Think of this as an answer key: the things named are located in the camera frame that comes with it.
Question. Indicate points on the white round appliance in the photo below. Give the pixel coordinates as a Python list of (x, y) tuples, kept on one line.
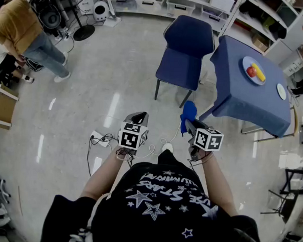
[(101, 10)]

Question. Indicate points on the white power strip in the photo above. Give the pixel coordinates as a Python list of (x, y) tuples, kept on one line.
[(99, 138)]

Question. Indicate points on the person's black star-print shirt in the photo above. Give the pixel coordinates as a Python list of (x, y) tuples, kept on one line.
[(162, 218)]

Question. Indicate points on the person's left forearm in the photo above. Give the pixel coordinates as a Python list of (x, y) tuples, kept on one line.
[(101, 176)]

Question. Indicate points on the red apple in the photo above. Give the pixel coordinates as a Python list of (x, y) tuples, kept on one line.
[(251, 71)]

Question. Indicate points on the light blue plate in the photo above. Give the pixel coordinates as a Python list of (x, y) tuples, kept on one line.
[(247, 62)]

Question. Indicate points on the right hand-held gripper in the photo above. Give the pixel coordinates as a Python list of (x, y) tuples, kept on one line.
[(207, 140)]

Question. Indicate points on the person's black trousers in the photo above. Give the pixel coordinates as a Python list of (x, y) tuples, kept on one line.
[(168, 157)]

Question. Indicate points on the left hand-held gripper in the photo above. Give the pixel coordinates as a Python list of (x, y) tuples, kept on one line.
[(128, 139)]

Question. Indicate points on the low white drawer unit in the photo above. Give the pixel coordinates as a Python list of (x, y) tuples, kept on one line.
[(293, 65)]

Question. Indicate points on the black standing fan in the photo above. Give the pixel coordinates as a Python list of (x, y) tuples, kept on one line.
[(84, 32)]

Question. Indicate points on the person's right forearm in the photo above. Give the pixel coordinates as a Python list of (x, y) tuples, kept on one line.
[(218, 186)]

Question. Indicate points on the person's white shoe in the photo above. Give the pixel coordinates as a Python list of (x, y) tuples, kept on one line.
[(168, 146)]

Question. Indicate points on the blue wiping cloth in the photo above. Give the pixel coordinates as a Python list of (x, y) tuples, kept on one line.
[(188, 112)]

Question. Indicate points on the large cardboard box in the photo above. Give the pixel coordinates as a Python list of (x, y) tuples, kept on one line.
[(3, 106)]

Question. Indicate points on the white drawer cabinet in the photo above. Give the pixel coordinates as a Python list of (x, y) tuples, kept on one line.
[(84, 2)]

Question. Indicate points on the table with blue tablecloth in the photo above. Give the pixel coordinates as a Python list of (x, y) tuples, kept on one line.
[(230, 96)]

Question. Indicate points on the clear storage bin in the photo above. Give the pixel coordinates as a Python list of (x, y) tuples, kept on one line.
[(180, 6), (125, 4), (216, 19), (149, 5)]

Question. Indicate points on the small white plate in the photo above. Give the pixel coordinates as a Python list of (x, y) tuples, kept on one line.
[(281, 91)]

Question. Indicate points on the blue upholstered chair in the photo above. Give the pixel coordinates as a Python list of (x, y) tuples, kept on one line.
[(183, 69)]

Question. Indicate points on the black folding stand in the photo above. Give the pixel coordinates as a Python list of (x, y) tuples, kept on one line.
[(288, 179)]

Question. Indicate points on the small cardboard box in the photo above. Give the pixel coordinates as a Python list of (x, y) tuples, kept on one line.
[(260, 42)]

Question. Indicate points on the tall white shelving rack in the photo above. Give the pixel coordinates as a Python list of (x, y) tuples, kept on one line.
[(290, 48)]

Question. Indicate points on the long white shelving unit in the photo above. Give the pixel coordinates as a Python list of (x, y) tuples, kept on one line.
[(109, 3)]

